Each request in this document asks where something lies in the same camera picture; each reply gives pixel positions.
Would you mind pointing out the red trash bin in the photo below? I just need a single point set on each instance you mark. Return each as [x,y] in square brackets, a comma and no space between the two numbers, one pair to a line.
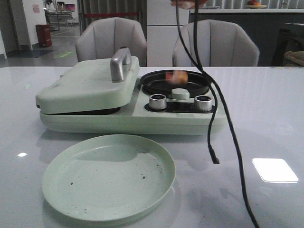
[43,35]

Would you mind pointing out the pink bowl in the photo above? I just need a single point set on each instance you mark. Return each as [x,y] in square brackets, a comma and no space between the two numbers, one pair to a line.
[188,4]

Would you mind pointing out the fruit bowl on counter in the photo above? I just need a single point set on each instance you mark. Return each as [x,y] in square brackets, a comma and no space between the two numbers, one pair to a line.
[254,4]

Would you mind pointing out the shrimp pieces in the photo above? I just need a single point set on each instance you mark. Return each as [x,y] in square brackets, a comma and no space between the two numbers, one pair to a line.
[176,77]

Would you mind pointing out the dark grey counter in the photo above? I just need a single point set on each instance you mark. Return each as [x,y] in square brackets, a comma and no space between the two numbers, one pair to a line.
[261,25]

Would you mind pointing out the breakfast maker lid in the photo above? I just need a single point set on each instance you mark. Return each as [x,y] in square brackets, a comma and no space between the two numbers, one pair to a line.
[92,85]

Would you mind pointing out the mint green breakfast maker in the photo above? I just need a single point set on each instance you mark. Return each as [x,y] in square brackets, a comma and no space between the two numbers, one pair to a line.
[132,118]

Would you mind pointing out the dark armchair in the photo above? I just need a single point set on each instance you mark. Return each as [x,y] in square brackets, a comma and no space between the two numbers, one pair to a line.
[290,41]

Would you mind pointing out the black round frying pan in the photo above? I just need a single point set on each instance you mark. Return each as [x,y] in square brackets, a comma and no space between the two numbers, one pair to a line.
[158,82]

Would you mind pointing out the right grey chair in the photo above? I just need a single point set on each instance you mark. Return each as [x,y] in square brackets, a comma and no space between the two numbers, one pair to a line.
[220,43]

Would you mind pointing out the grey chair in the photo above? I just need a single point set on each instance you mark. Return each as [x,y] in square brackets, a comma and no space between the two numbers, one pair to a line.
[103,37]
[220,43]

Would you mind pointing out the white cabinet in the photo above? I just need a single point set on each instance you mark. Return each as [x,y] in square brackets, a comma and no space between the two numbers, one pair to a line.
[162,33]

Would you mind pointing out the silver control knob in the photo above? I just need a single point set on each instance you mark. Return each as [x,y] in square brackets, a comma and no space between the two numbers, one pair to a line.
[158,102]
[202,103]

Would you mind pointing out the mint green plate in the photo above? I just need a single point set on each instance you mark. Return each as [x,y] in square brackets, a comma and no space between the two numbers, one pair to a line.
[111,179]

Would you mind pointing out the left silver control knob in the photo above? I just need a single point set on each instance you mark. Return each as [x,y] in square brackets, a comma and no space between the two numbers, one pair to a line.
[158,102]

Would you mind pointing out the right silver control knob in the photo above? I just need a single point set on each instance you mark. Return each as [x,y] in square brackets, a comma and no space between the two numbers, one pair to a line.
[202,103]

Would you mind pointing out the left grey chair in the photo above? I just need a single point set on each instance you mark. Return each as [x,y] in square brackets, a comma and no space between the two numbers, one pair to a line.
[103,37]

